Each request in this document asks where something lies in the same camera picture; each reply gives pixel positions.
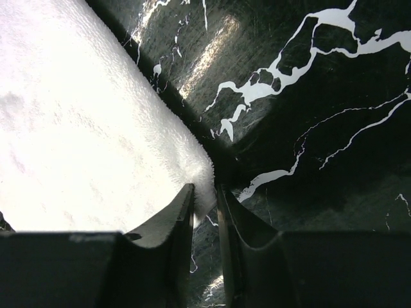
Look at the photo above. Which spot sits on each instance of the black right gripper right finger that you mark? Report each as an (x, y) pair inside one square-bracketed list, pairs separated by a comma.
[(264, 267)]

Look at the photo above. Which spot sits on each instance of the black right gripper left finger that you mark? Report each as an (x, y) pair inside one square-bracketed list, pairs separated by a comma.
[(146, 267)]

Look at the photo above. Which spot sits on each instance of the white towel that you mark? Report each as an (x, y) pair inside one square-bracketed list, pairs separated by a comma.
[(86, 143)]

